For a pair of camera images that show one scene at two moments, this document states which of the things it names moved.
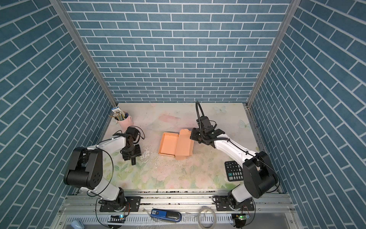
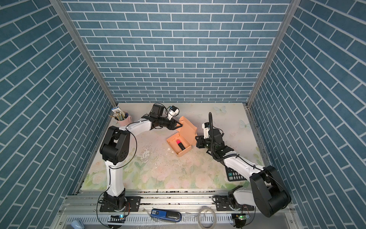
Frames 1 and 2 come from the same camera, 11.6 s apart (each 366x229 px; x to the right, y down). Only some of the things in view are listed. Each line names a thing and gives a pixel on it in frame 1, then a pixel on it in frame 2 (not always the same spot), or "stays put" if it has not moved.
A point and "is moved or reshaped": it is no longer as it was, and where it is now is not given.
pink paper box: (178, 145) is moved or reshaped
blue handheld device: (168, 215) stays put
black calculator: (234, 171) stays put
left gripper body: (132, 152) → (164, 122)
